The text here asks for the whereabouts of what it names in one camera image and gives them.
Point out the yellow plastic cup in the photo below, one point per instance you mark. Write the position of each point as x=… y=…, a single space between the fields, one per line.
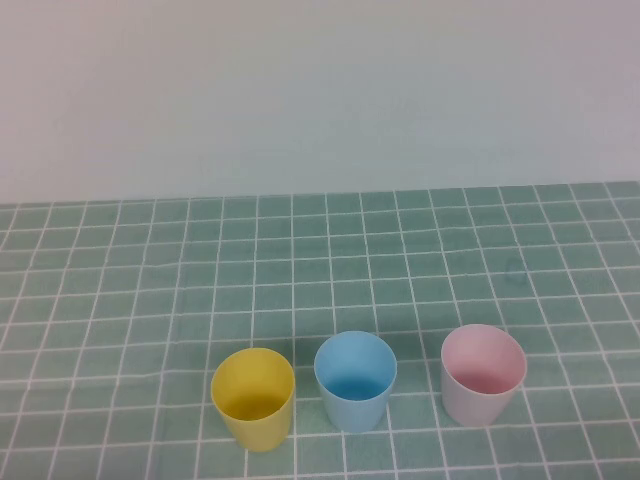
x=252 y=430

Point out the pink plastic cup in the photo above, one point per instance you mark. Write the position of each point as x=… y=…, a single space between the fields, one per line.
x=470 y=407

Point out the blue plastic cup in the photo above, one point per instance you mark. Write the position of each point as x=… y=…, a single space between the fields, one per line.
x=352 y=415

